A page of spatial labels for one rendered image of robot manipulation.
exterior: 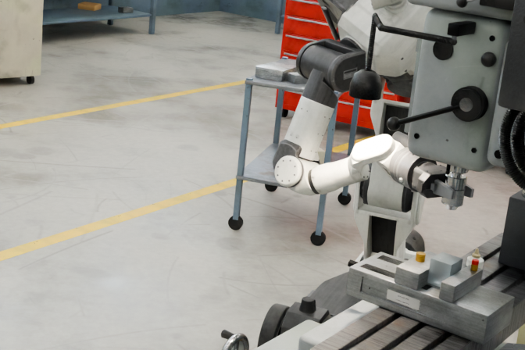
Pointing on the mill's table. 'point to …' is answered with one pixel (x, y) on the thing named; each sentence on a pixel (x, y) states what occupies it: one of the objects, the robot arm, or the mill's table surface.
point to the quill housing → (491, 81)
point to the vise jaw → (414, 272)
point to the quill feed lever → (480, 103)
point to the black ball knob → (488, 59)
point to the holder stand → (514, 233)
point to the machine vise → (434, 298)
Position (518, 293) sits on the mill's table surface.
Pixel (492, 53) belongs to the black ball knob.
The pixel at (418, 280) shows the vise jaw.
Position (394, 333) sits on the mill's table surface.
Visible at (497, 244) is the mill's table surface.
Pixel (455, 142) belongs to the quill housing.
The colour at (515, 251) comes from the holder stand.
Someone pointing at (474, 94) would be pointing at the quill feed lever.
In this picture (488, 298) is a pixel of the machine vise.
